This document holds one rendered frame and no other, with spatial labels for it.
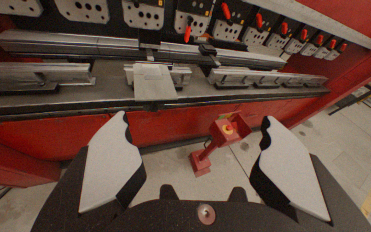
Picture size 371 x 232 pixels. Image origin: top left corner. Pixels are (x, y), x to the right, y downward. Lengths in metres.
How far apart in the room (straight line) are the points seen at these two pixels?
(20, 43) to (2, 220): 1.27
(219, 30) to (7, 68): 0.95
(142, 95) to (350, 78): 2.21
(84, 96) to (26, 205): 1.15
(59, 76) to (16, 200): 1.19
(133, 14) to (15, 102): 0.63
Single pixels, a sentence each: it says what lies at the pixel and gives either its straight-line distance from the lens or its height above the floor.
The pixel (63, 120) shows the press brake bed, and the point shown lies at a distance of 0.89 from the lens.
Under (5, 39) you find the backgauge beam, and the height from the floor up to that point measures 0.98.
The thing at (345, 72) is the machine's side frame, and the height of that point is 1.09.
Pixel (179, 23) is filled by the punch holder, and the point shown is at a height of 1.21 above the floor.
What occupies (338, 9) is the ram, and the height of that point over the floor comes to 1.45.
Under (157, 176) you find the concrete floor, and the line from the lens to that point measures 1.38.
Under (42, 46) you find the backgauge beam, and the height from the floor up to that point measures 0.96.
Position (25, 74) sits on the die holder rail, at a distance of 0.88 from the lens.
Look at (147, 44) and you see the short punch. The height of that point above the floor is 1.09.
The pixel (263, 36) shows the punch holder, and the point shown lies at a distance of 0.91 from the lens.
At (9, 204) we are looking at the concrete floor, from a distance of 1.76.
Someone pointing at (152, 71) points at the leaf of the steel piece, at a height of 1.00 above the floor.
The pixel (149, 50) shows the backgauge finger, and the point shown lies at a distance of 0.85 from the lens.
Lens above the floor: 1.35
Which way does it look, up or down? 50 degrees down
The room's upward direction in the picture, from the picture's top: 19 degrees clockwise
